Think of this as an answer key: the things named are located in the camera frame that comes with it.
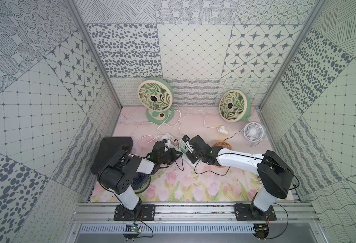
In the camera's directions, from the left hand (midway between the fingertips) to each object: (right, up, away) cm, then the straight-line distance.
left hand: (182, 150), depth 91 cm
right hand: (+5, 0, -2) cm, 6 cm away
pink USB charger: (-5, +5, +2) cm, 8 cm away
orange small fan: (+26, +3, -1) cm, 26 cm away
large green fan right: (+36, +28, +11) cm, 47 cm away
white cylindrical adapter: (+28, +12, +13) cm, 33 cm away
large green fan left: (-17, +34, +2) cm, 38 cm away
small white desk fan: (+47, +11, +5) cm, 48 cm away
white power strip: (-10, +7, +7) cm, 14 cm away
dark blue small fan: (-21, -13, -16) cm, 29 cm away
